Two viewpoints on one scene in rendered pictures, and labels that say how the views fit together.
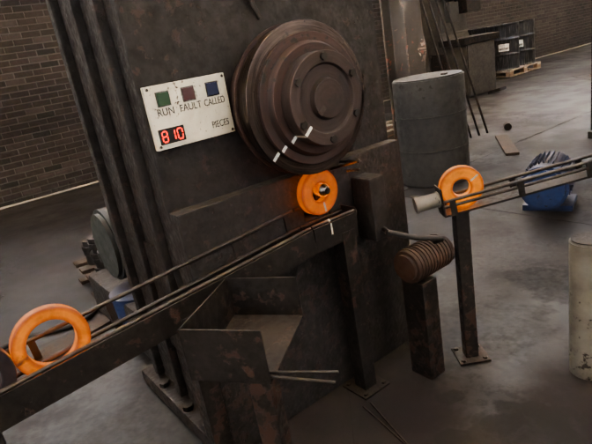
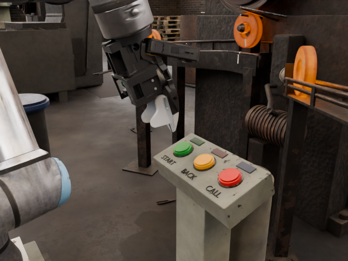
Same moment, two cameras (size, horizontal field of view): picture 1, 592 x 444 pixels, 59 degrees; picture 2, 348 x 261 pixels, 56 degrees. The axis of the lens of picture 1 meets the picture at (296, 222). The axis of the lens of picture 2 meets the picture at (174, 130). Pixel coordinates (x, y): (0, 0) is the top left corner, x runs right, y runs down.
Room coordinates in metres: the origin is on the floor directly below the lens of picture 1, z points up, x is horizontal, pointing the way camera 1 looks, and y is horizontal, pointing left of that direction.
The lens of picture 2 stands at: (1.43, -1.65, 0.87)
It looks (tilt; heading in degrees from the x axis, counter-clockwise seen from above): 19 degrees down; 93
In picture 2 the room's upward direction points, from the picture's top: straight up
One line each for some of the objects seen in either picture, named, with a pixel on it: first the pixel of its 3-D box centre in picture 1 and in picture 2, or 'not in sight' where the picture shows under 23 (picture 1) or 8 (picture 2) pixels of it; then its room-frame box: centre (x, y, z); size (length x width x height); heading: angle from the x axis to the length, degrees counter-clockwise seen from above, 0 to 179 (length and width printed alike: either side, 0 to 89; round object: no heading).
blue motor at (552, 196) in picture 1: (550, 179); not in sight; (3.30, -1.72, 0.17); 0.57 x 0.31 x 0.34; 144
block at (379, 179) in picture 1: (370, 206); (287, 64); (1.83, -0.28, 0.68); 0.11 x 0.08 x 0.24; 34
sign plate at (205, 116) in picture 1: (190, 110); not in sight; (1.59, 0.25, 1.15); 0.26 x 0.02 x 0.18; 124
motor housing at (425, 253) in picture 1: (429, 306); (269, 173); (1.76, -0.44, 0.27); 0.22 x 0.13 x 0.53; 124
